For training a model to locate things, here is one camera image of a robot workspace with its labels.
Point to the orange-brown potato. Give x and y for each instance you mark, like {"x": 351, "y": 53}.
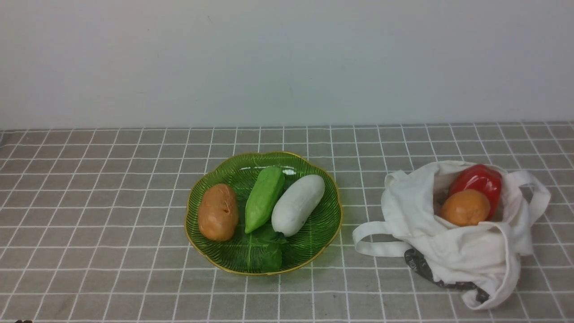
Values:
{"x": 466, "y": 208}

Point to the white cloth bag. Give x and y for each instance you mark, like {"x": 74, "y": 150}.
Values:
{"x": 483, "y": 261}

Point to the white radish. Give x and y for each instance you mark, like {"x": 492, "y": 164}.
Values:
{"x": 296, "y": 204}

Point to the green glass plate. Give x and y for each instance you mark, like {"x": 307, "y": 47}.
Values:
{"x": 240, "y": 173}

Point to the green leafy vegetable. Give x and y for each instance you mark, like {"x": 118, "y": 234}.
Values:
{"x": 265, "y": 249}

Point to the brown potato on left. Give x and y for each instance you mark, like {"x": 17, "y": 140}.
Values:
{"x": 218, "y": 214}

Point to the red bell pepper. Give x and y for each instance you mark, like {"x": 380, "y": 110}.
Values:
{"x": 483, "y": 179}

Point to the grey checked tablecloth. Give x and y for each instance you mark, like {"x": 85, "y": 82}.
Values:
{"x": 92, "y": 226}

